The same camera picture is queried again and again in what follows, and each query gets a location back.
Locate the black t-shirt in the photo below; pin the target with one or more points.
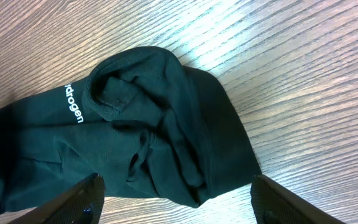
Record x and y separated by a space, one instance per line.
150 126

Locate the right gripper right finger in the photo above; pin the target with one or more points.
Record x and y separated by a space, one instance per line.
274 204

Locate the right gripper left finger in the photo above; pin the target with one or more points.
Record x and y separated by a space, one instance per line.
81 204

